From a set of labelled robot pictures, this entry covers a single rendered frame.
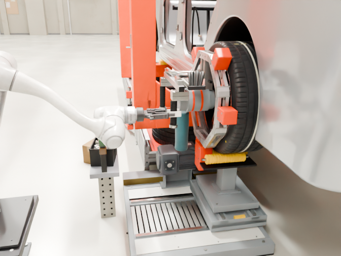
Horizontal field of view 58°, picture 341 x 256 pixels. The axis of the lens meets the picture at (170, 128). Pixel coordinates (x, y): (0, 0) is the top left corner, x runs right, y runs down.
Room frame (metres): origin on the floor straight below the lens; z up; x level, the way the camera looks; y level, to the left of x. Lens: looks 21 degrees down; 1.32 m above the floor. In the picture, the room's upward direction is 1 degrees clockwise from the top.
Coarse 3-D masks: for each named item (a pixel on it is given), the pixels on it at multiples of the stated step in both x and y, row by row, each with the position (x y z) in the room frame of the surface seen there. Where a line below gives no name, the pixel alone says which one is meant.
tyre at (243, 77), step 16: (240, 48) 1.66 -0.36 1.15; (240, 64) 1.55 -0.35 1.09; (256, 64) 1.57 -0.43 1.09; (240, 80) 1.49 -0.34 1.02; (256, 80) 1.51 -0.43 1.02; (240, 96) 1.46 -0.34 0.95; (256, 96) 1.48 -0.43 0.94; (240, 112) 1.45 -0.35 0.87; (256, 112) 1.47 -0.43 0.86; (240, 128) 1.46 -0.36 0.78; (224, 144) 1.57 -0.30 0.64; (240, 144) 1.51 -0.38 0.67; (256, 144) 1.54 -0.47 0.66
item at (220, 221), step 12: (192, 180) 1.99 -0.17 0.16; (192, 192) 1.92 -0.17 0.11; (204, 204) 1.71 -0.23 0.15; (204, 216) 1.63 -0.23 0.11; (216, 216) 1.57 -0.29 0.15; (228, 216) 1.58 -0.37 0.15; (240, 216) 1.54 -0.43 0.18; (252, 216) 1.56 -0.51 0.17; (264, 216) 1.57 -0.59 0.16; (216, 228) 1.51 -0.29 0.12; (228, 228) 1.52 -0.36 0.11; (240, 228) 1.54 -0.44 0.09
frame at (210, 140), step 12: (216, 72) 1.57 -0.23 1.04; (216, 84) 1.52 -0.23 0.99; (216, 96) 1.50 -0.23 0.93; (228, 96) 1.50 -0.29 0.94; (216, 108) 1.50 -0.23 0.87; (192, 120) 1.92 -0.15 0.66; (216, 120) 1.49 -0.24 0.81; (204, 132) 1.80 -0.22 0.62; (216, 132) 1.49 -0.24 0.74; (204, 144) 1.64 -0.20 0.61; (216, 144) 1.62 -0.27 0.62
